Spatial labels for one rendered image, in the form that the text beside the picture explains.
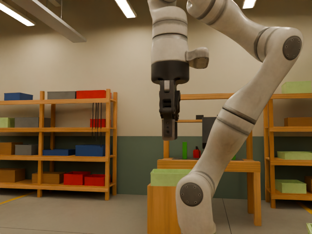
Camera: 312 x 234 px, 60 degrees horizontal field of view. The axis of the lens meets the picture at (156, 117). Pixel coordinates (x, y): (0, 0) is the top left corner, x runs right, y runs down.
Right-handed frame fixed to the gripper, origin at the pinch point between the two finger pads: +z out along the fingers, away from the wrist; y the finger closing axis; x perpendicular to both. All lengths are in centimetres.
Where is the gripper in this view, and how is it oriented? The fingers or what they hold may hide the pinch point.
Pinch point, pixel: (170, 137)
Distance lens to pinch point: 52.7
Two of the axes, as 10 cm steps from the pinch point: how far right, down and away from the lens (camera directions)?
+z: 0.0, 10.0, -0.6
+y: -1.3, -0.6, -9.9
